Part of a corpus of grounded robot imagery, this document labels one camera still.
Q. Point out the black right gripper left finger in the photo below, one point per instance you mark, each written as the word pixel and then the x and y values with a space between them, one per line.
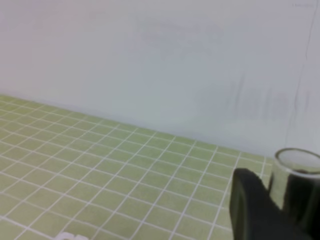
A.
pixel 255 216

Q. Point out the clear test tube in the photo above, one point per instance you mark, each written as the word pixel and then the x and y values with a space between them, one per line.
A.
pixel 286 161

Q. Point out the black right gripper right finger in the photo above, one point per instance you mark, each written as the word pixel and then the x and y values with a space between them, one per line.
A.
pixel 301 201

